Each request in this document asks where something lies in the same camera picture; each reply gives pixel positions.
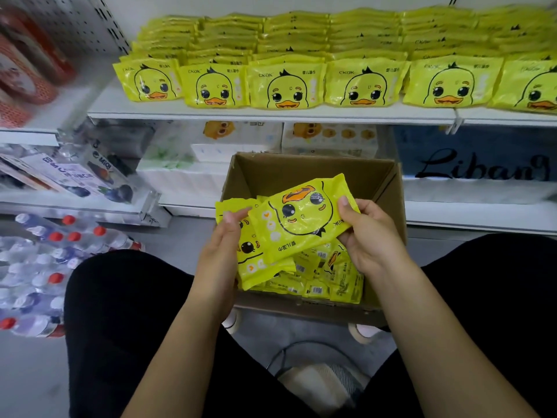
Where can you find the person's cream clog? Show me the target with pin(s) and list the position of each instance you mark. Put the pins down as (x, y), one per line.
(364, 331)
(231, 322)

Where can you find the white pegboard shelf unit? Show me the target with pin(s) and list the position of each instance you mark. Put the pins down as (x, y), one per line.
(87, 21)

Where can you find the person's black trousers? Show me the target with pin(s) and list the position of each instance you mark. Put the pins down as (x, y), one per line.
(113, 344)

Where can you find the brown cardboard box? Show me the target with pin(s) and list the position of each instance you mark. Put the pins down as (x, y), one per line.
(261, 174)

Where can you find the person's right cream clog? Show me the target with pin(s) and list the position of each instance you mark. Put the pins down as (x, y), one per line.
(364, 331)

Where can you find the pack of red-capped bottles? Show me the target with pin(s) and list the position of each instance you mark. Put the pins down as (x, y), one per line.
(43, 274)

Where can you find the person's left forearm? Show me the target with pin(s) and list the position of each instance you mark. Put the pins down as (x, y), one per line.
(183, 361)

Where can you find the person's right forearm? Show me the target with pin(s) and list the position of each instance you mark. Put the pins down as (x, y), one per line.
(444, 344)

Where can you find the person's left cream clog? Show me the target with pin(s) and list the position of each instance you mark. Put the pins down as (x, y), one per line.
(231, 322)

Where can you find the metal frame stool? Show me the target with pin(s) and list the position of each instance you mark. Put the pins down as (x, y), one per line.
(322, 383)

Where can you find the person's left hand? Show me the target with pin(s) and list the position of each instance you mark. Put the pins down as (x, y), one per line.
(217, 270)

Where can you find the person's right hand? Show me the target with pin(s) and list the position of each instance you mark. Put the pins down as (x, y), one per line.
(374, 244)

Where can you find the green white tissue pack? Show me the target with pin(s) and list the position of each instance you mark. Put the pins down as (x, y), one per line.
(165, 156)

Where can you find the white metal shelf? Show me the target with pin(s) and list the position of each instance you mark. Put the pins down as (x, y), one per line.
(113, 104)

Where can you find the MIQI boxes with fruit print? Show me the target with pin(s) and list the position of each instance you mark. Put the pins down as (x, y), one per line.
(78, 169)

